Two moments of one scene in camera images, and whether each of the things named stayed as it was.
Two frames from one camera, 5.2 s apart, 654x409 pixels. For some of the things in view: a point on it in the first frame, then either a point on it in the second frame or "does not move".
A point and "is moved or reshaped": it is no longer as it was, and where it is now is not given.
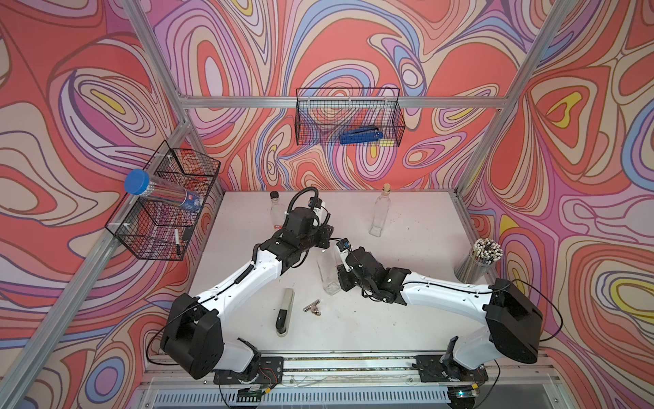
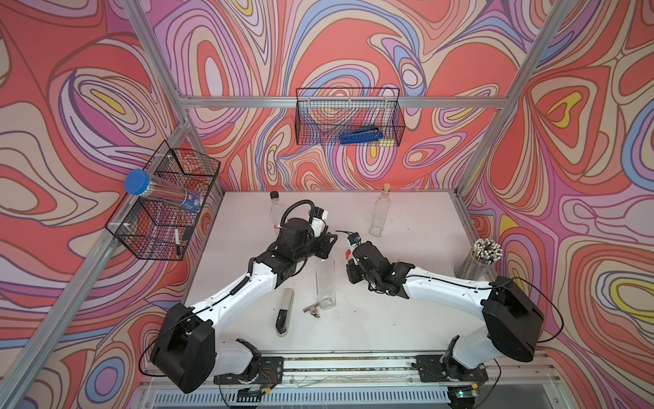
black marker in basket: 177,241 does not move
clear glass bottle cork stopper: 329,271 is moved or reshaped
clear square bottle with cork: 381,211 does not move
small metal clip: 312,306 does not move
